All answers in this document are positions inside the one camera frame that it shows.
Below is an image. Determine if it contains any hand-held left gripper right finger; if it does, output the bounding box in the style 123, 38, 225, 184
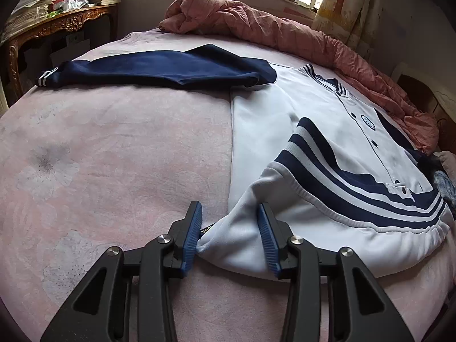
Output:
257, 202, 416, 342

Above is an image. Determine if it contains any patterned curtain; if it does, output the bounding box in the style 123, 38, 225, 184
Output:
313, 0, 389, 65

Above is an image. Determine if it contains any dark cloth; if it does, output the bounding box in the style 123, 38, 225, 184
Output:
417, 153, 446, 176

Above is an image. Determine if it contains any white and navy jacket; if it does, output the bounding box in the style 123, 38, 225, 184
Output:
37, 44, 451, 280

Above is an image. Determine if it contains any pink quilt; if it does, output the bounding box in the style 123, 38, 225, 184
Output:
158, 0, 440, 155

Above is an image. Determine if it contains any pink pillow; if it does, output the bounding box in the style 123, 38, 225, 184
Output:
437, 150, 456, 172

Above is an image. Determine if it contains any light blue cloth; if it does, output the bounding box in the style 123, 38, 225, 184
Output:
433, 169, 456, 203

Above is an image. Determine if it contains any cardboard box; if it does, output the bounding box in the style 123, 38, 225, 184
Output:
50, 37, 94, 69

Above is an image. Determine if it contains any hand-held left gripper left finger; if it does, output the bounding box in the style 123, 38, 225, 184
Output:
40, 200, 203, 342

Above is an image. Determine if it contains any stack of papers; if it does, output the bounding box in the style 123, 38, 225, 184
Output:
2, 0, 54, 40

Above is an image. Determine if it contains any clear plastic bag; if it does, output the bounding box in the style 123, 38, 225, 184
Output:
60, 0, 89, 12

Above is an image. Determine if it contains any ornate wooden table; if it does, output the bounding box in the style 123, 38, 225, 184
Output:
0, 3, 120, 105

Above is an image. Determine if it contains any wooden headboard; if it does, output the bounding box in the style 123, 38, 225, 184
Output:
390, 62, 456, 150

